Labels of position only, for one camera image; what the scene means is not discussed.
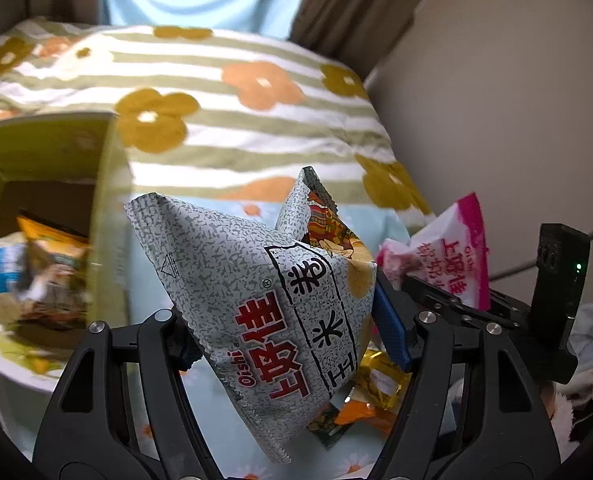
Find dark green snack packet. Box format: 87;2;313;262
307;402;351;449

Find white fleece clothing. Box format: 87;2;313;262
541;297;593;456

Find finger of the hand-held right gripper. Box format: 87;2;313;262
489;291;528;327
400;273;483;322

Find yellow-green cardboard box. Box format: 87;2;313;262
0;112;133;396

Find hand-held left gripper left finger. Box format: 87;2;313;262
32;306;212;480

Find orange snack packet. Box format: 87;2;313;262
335;397;402;435

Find striped floral duvet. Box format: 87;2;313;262
0;15;438;223

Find light blue daisy sheet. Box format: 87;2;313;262
124;200;429;480

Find grey speckled snack bag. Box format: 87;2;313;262
125;166;378;465

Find pile of snack packets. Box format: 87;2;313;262
0;212;93;343

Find grey cable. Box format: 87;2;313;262
486;220;593;282

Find white tray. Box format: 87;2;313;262
0;347;64;413

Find pink and white snack bag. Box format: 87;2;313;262
376;192;492;311

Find shiny yellow snack packet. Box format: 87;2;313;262
356;349;413;412

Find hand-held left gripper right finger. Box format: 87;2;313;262
371;274;563;480

